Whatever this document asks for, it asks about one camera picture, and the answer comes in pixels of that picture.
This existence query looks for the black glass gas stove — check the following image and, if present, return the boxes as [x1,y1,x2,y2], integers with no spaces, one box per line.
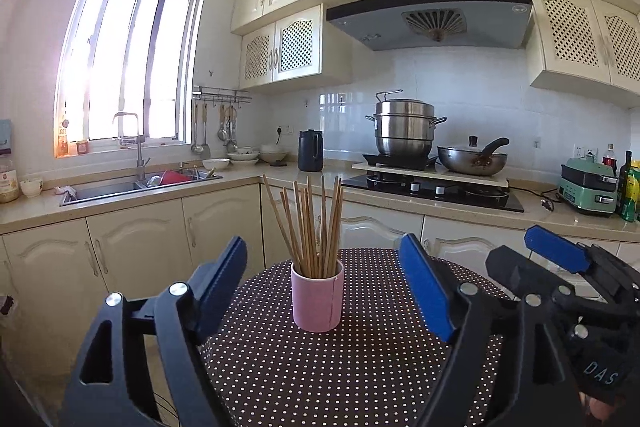
[340,174,525,214]

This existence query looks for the stainless steel sink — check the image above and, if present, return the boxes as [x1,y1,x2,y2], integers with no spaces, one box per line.
[60,168,223,206]

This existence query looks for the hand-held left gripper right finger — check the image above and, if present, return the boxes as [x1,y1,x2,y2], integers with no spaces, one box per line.
[398,233,576,427]

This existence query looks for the stack of white bowls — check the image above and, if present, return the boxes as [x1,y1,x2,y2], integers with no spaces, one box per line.
[258,143,290,165]

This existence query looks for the pink cup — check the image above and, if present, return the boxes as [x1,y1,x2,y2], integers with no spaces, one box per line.
[291,258,345,333]

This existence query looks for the metal wall utensil rack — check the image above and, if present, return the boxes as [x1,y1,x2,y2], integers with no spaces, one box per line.
[192,84,252,104]

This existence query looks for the yellow-green bottle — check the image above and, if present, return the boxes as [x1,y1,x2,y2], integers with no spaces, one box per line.
[622,159,640,223]

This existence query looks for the cream base cabinets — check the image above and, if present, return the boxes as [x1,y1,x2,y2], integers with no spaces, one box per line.
[0,184,640,408]

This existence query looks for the glass jar with brown lid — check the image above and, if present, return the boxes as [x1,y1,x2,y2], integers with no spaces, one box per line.
[0,148,20,204]

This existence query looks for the green electric grill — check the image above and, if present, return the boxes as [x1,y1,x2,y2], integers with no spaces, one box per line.
[556,158,618,218]

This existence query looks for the cream lattice-door cabinet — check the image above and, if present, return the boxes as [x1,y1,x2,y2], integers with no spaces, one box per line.
[239,4,353,95]
[522,0,640,95]

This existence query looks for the black electric kettle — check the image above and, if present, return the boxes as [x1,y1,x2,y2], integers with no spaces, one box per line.
[298,129,324,172]

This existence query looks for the sliding kitchen window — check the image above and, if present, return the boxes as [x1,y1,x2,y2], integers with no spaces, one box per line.
[54,0,206,158]

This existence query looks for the black induction cooker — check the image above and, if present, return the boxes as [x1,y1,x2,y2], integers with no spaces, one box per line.
[362,152,440,170]

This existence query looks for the grey range hood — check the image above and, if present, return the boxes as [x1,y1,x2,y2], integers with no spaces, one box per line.
[326,0,535,52]

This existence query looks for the bunch of wooden chopsticks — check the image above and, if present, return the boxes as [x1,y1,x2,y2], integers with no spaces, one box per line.
[262,174,345,280]

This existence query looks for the black power cord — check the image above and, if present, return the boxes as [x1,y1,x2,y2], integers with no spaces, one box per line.
[510,187,558,212]

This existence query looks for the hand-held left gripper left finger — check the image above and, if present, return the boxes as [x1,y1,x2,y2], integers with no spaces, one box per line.
[60,235,248,427]

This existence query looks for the person's right hand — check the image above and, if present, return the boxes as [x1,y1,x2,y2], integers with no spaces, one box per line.
[582,397,618,423]

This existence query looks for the metal sink faucet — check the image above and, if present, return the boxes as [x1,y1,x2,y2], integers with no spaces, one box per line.
[112,111,151,182]

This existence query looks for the stainless steel steamer pot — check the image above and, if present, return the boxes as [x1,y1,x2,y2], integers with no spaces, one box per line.
[366,89,447,156]

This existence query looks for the cream stove cover board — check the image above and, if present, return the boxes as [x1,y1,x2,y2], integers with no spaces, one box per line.
[351,161,510,190]

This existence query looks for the dark glass bottle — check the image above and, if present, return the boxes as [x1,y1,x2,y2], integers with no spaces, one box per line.
[617,150,633,215]

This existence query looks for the steel wok with lid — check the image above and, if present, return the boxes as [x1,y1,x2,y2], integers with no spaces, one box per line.
[437,136,510,176]

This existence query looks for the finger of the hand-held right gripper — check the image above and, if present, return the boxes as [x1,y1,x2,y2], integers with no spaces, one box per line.
[524,224,640,303]
[485,245,601,308]

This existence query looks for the hanging metal spoon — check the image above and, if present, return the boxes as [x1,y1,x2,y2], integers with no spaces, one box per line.
[227,104,240,152]

